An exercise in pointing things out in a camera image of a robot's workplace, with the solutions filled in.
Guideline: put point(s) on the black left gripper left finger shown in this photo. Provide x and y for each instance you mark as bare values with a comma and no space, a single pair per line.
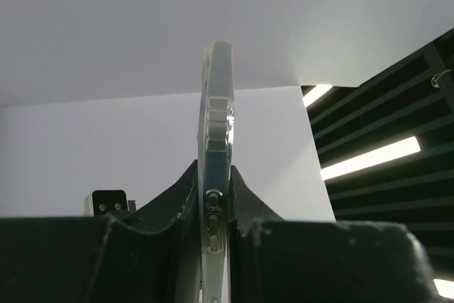
150,255

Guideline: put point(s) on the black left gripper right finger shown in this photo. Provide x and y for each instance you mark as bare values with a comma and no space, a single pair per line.
274,260

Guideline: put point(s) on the black phone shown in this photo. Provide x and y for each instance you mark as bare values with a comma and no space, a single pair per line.
215,144

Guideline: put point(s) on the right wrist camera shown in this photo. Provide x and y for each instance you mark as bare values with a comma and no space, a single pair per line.
101,202

